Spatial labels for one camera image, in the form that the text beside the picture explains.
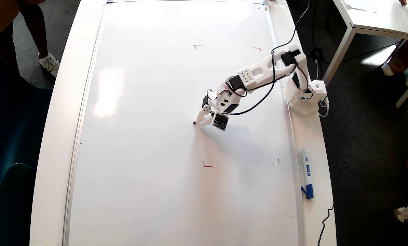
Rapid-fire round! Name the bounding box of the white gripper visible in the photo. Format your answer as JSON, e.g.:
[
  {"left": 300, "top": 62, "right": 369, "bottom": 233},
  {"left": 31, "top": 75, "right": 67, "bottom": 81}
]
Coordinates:
[{"left": 195, "top": 87, "right": 241, "bottom": 126}]

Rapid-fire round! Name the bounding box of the large whiteboard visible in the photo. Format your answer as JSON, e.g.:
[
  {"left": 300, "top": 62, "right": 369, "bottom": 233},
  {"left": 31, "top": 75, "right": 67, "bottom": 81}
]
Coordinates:
[{"left": 62, "top": 0, "right": 305, "bottom": 246}]

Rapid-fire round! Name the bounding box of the blue and white marker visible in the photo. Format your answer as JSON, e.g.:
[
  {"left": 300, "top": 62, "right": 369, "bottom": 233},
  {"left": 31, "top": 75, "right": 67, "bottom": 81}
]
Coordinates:
[{"left": 300, "top": 148, "right": 314, "bottom": 199}]

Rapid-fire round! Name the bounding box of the dark blue chair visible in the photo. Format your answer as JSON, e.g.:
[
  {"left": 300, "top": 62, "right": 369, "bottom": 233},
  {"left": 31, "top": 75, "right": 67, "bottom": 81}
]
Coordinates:
[{"left": 0, "top": 46, "right": 54, "bottom": 188}]

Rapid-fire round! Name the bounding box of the white side table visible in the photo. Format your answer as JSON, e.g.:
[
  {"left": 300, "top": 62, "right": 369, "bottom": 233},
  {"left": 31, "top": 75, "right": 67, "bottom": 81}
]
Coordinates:
[{"left": 322, "top": 0, "right": 408, "bottom": 108}]

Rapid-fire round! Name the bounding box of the person in brown trousers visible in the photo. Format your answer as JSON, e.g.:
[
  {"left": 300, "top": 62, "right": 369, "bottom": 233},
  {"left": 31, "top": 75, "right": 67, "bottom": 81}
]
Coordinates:
[{"left": 382, "top": 39, "right": 408, "bottom": 87}]

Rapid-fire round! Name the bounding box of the person in mustard shorts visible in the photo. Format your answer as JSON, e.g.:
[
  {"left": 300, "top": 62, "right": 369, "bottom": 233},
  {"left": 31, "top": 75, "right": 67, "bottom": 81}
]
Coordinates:
[{"left": 0, "top": 0, "right": 49, "bottom": 69}]

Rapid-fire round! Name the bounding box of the black wrist camera board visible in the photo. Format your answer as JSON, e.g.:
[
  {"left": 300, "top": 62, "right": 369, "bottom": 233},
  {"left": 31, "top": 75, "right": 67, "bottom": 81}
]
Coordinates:
[{"left": 212, "top": 112, "right": 229, "bottom": 131}]

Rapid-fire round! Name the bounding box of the white base cable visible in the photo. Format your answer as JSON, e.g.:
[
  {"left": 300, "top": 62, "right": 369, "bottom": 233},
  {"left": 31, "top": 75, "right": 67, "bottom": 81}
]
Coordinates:
[{"left": 318, "top": 97, "right": 329, "bottom": 118}]

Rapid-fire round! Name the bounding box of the black power cable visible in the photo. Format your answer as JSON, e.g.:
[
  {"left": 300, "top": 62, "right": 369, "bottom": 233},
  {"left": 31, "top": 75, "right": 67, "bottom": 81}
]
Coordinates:
[{"left": 317, "top": 204, "right": 334, "bottom": 246}]

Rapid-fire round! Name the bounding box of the black floor cable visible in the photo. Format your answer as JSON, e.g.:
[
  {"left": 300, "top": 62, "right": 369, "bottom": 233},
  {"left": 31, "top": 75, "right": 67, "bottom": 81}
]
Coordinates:
[{"left": 322, "top": 41, "right": 403, "bottom": 65}]

